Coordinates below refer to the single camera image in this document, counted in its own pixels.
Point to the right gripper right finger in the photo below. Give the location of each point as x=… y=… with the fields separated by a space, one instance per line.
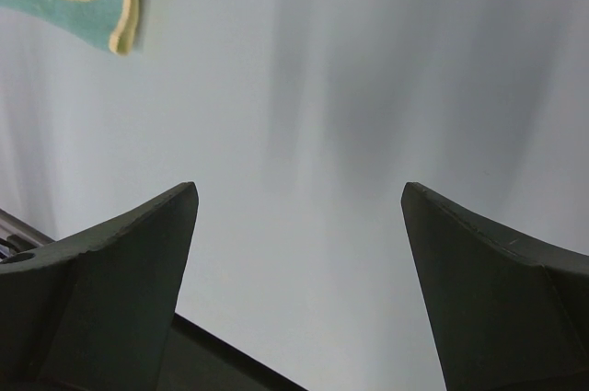
x=507 y=311

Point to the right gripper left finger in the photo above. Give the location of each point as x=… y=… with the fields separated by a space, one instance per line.
x=92 y=311

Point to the aluminium frame rail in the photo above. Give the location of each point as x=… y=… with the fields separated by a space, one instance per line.
x=17 y=236

